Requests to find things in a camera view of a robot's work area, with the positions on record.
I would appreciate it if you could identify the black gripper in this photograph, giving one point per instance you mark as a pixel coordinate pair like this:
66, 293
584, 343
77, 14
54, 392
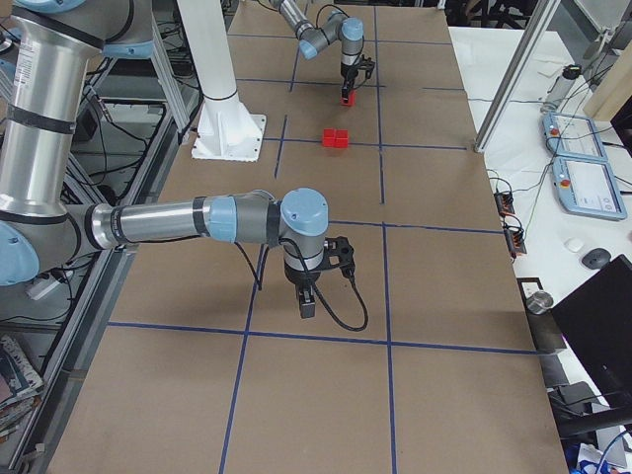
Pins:
349, 72
299, 278

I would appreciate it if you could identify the black computer mouse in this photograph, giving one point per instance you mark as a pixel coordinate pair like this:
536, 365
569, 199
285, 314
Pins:
596, 259

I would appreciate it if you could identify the red cube block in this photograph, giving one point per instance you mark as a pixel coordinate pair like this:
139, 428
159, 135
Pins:
341, 139
348, 101
329, 136

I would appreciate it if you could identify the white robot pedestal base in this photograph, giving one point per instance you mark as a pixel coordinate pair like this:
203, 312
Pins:
226, 130

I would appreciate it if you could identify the orange circuit board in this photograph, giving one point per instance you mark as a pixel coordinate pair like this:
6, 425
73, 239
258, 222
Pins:
505, 203
515, 241

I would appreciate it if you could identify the lower teach pendant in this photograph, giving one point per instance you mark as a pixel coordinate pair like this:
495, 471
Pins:
587, 187

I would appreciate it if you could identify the upper teach pendant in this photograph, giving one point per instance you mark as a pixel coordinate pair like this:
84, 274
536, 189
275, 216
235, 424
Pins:
572, 136

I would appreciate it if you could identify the steel cup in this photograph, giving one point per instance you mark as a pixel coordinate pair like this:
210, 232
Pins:
539, 302

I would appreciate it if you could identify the black laptop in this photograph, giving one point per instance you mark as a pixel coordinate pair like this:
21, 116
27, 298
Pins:
595, 320

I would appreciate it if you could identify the white power strip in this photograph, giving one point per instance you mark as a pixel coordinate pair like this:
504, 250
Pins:
41, 287

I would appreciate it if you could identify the teach pendant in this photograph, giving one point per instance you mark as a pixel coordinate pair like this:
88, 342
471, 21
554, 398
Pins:
572, 136
587, 187

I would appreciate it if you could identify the aluminium frame post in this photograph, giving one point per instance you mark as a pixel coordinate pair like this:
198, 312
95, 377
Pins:
530, 39

